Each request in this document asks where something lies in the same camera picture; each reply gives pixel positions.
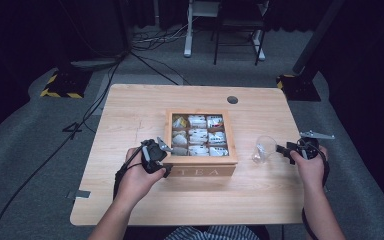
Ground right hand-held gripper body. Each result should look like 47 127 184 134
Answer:
286 130 336 161

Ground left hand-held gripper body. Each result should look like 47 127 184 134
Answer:
140 136 174 175

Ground clear glass cup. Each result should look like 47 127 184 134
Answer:
251 135 278 164

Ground wooden tea box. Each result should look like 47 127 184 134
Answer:
163 109 239 178

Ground person's right hand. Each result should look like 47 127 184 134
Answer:
289 147 330 193

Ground person's left hand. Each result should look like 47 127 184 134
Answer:
114 146 167 205

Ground assorted tea bags in compartments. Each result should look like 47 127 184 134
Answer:
172 114 230 157

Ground yellow-black striped stand base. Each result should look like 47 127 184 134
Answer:
39 69 93 100
276 73 322 102

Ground person's striped clothing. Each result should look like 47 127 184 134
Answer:
164 225 261 240

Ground grey tape strip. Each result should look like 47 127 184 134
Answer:
66 188 92 201

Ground black slanted stand pole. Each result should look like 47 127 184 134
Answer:
292 0 347 76

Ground black metal chair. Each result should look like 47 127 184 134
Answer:
212 0 270 66

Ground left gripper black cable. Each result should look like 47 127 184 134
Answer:
112 161 144 202

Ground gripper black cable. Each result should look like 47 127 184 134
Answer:
300 207 318 240
112 161 144 202

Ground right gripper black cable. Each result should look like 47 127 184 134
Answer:
300 207 318 240

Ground long black floor cable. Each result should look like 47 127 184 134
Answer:
0 54 124 240

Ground bundle of floor cables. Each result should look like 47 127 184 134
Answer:
131 18 199 51

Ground white desk frame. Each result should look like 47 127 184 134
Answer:
183 0 267 62

